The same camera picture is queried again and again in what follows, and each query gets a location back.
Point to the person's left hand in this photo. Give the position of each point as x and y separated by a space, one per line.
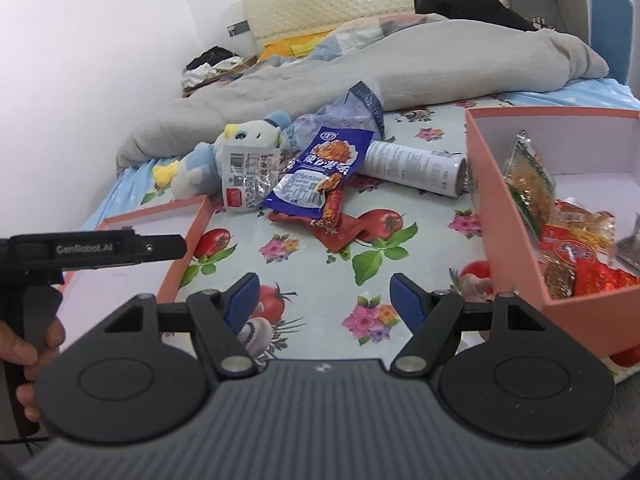
22 345

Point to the grey duvet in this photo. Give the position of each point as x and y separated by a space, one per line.
400 65

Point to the crumpled red snack packet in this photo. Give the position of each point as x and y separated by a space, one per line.
340 237

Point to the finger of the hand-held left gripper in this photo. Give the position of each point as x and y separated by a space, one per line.
162 247

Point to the blue white plush toy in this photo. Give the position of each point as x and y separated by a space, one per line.
245 135

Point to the pink box lid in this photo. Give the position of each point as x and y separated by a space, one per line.
150 215

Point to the black clothing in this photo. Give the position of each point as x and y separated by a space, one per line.
470 2

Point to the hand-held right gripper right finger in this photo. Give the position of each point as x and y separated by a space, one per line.
405 300

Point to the clear blue plastic bag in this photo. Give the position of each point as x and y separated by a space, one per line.
350 110

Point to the blue padded panel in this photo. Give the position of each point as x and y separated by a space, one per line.
612 35

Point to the floral bed sheet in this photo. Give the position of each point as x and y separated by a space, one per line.
320 280

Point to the green yellow snack packet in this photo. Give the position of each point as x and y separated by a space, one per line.
530 185

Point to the small grey packet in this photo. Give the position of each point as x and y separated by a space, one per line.
631 247

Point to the cardboard box with clothes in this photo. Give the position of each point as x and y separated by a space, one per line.
215 67

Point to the yellow cloth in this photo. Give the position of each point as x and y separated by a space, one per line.
290 45

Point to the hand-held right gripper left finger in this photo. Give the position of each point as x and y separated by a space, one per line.
243 300

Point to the blue snack packet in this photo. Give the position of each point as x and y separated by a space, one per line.
315 170

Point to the white snack packet red label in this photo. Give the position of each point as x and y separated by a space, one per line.
245 180

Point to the dark red snack packet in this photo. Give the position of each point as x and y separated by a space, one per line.
557 275

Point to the red orange snack packet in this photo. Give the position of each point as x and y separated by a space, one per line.
580 232

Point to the white cylindrical can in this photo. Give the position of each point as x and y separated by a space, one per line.
410 165

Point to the pink cardboard box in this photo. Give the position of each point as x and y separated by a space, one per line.
505 270

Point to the grey wall socket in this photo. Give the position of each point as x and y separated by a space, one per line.
238 28

